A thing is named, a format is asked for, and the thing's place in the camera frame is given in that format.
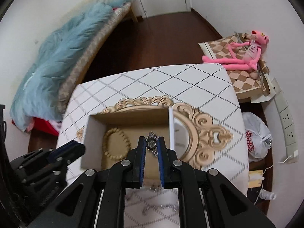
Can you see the brown checkered cushion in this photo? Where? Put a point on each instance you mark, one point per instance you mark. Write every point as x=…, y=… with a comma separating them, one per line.
x=244, y=83

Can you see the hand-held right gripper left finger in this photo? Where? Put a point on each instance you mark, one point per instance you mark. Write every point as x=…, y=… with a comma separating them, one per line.
x=142, y=158

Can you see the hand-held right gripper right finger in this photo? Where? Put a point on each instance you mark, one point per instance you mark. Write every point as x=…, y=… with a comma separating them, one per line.
x=162, y=159

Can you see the white plastic bag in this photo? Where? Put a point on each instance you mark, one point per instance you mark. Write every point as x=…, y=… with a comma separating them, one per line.
x=257, y=137

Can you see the yellow paper packet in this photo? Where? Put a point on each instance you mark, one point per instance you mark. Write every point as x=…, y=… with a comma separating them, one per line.
x=255, y=178

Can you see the beige patterned mattress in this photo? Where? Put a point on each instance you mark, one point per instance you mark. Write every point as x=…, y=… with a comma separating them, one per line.
x=95, y=45

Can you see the cardboard box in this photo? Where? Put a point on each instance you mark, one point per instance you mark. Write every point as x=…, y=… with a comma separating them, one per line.
x=114, y=123

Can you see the white power strip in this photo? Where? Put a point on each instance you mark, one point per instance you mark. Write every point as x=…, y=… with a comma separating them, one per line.
x=288, y=123

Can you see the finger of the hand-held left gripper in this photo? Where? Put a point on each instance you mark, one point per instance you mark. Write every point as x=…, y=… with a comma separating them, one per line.
x=67, y=148
x=42, y=171

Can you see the red cloth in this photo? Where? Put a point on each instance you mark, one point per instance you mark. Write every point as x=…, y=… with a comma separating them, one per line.
x=45, y=125

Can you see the gold ornate framed mirror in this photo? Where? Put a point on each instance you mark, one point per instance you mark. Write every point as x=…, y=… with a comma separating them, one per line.
x=204, y=128

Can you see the pink plush toy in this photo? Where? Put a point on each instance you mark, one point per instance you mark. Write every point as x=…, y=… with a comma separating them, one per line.
x=247, y=52

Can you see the blue fluffy blanket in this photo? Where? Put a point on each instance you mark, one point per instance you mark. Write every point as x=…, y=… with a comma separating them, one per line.
x=59, y=59

